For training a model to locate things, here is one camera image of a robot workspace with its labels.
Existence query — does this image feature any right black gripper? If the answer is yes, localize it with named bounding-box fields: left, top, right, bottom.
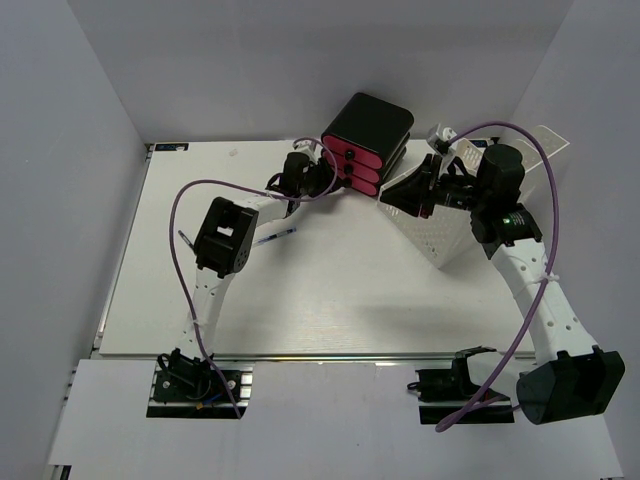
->
left=380, top=153, right=490, bottom=218

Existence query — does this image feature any black pink drawer organizer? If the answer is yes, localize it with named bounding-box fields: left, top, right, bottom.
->
left=321, top=92, right=414, bottom=197

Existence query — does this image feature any blue clear pen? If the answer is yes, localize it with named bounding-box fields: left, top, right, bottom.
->
left=252, top=227, right=297, bottom=247

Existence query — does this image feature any purple pen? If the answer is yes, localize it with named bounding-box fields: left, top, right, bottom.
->
left=178, top=230, right=194, bottom=250

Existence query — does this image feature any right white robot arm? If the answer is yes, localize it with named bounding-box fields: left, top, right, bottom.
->
left=379, top=145, right=625, bottom=432

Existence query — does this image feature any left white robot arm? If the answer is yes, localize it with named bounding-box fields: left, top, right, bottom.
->
left=169, top=145, right=341, bottom=369

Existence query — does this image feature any white plastic file rack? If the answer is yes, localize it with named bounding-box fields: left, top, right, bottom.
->
left=377, top=125, right=570, bottom=268

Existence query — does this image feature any blue sticker label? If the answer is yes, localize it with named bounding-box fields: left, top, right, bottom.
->
left=154, top=143, right=189, bottom=152

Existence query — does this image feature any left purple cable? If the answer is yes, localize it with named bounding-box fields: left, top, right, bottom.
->
left=169, top=138, right=336, bottom=419

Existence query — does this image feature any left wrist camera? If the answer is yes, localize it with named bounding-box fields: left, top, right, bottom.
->
left=292, top=139, right=316, bottom=157

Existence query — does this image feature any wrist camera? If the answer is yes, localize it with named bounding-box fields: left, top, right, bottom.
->
left=426, top=124, right=457, bottom=156
left=292, top=139, right=316, bottom=157

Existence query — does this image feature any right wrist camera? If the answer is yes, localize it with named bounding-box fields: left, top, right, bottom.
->
left=426, top=124, right=457, bottom=156

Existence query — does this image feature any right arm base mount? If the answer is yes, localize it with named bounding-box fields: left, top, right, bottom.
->
left=407, top=346, right=515, bottom=425

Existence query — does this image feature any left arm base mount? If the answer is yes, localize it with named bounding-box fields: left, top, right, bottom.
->
left=146, top=348, right=250, bottom=420

